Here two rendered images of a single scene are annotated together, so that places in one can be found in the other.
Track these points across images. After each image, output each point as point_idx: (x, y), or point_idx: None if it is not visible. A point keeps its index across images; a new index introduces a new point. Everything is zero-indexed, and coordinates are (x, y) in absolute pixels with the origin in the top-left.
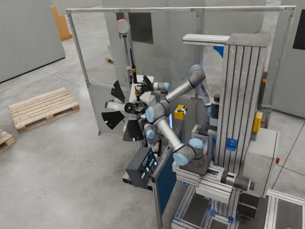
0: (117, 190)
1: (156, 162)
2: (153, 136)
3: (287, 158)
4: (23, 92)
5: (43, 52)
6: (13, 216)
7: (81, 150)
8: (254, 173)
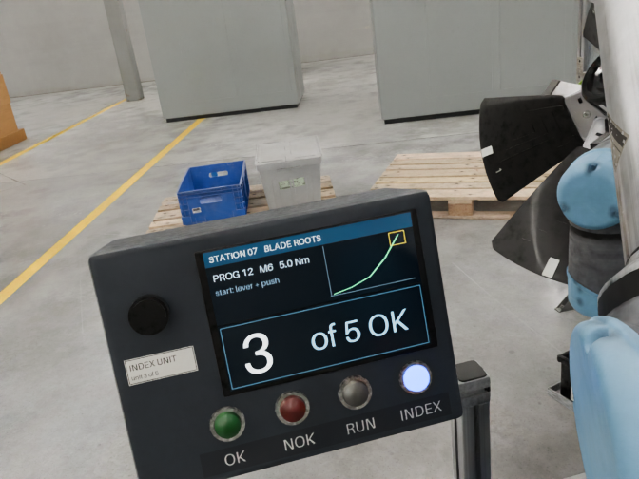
0: None
1: (436, 384)
2: (606, 202)
3: None
4: (459, 143)
5: (574, 61)
6: None
7: (466, 324)
8: None
